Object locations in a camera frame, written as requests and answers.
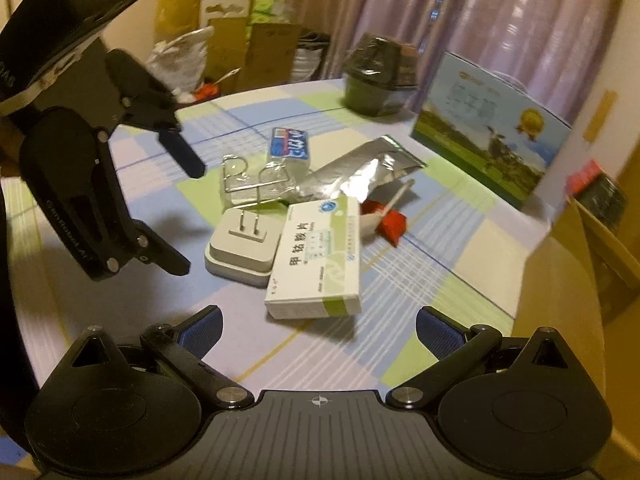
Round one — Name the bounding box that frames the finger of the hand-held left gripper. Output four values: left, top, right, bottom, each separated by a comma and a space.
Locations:
96, 130, 192, 281
105, 49, 207, 179

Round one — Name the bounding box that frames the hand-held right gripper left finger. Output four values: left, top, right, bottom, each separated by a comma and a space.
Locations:
70, 305, 256, 411

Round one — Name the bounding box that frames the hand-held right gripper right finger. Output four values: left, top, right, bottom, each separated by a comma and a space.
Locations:
387, 305, 576, 411

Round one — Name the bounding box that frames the white plug adapter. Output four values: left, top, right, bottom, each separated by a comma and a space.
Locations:
204, 208, 280, 288

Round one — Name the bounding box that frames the clear plastic box blue label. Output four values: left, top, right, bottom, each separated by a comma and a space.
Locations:
265, 126, 312, 181

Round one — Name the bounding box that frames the red snack packet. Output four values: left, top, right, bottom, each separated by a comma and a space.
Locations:
362, 200, 407, 248

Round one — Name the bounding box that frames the white green medicine box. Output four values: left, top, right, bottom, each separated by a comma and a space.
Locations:
264, 197, 363, 321

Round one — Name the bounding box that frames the silver foil bag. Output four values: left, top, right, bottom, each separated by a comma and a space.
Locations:
287, 135, 428, 211

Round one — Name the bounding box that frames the checked cloth desktop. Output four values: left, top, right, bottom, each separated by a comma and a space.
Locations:
0, 77, 551, 393

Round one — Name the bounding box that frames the crumpled white bag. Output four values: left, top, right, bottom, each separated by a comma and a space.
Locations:
146, 27, 211, 93

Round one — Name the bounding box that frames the small brown cardboard box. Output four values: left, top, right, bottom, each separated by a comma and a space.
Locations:
205, 17, 251, 88

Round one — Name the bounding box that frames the large brown cardboard box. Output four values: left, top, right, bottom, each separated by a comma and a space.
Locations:
237, 22, 303, 91

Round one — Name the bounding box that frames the white plastic spoon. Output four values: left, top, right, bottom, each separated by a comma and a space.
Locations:
361, 178, 416, 238

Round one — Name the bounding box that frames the open cardboard box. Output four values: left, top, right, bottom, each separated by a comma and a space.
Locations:
511, 195, 640, 346

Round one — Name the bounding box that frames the white card hanger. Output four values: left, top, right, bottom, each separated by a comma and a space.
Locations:
200, 0, 251, 28

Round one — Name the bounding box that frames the black and white bag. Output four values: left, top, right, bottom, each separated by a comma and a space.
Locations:
292, 32, 331, 83

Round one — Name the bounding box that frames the blue green milk carton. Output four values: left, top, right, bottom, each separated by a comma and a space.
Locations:
410, 51, 572, 211

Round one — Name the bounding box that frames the black wrapped bowl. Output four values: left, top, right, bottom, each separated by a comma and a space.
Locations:
342, 32, 418, 118

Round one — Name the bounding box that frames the black wrapped package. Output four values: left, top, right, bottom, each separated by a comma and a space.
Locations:
582, 175, 628, 226

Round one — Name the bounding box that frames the red packet in box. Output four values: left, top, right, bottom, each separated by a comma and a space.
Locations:
567, 160, 608, 196

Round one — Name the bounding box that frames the wooden slat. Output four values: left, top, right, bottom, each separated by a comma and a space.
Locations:
584, 91, 617, 143

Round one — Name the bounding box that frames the purple curtain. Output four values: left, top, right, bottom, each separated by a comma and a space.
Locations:
290, 0, 626, 126

